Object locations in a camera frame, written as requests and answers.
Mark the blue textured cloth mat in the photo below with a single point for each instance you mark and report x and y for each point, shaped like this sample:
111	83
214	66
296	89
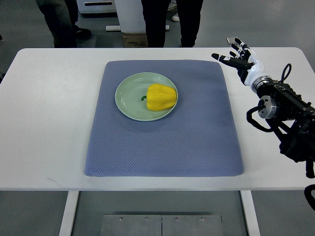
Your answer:
197	139

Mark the right white table leg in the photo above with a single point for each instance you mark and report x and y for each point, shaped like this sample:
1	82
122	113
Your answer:
249	213

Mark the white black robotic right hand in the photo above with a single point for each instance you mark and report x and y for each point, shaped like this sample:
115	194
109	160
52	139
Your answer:
249	66

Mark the left white table leg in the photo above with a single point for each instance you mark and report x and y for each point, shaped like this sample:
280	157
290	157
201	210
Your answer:
69	213

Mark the small grey floor plate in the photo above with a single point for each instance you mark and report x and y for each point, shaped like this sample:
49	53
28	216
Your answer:
231	40

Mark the white cabinet with slot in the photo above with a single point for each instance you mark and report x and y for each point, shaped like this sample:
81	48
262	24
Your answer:
96	6

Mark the light green plate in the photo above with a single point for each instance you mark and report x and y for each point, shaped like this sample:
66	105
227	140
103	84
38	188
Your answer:
129	92

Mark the white table leg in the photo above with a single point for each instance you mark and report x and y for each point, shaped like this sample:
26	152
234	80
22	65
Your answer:
249	213
69	213

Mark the yellow bell pepper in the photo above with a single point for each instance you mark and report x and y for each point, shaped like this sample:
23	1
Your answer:
160	97

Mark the white sneaker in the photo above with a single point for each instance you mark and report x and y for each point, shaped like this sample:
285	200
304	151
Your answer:
175	18

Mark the brown cardboard box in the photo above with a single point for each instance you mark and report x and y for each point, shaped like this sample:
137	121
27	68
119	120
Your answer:
135	40

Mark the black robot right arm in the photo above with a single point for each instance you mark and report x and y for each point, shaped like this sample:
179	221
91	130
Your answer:
282	111

